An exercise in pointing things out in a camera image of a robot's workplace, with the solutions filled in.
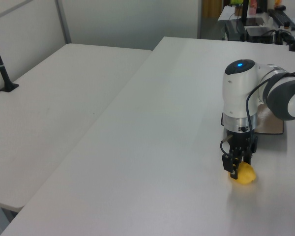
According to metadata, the black electronics box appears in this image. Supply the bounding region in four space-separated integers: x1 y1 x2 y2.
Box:
245 26 277 43

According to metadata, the black camera stand pole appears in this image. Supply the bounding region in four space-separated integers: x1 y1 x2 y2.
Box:
0 26 20 93

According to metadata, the black monitor stand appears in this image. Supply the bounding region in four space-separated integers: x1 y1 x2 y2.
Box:
240 0 250 26

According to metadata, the white paper sheet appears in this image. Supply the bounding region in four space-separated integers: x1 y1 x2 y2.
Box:
217 5 241 22

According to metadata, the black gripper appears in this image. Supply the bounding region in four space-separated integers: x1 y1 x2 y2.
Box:
220 130 259 180

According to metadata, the black keyboard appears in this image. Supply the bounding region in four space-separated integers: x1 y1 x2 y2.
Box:
267 8 295 29

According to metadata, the brown square ceramic plate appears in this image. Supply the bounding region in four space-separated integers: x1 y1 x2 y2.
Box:
220 103 286 135

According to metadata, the yellow potato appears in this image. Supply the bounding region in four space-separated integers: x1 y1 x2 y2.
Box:
230 161 257 185

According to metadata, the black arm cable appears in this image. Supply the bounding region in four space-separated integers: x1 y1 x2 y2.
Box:
244 66 295 130

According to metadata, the grey partition frame post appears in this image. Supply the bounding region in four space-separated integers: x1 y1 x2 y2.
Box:
55 0 72 45

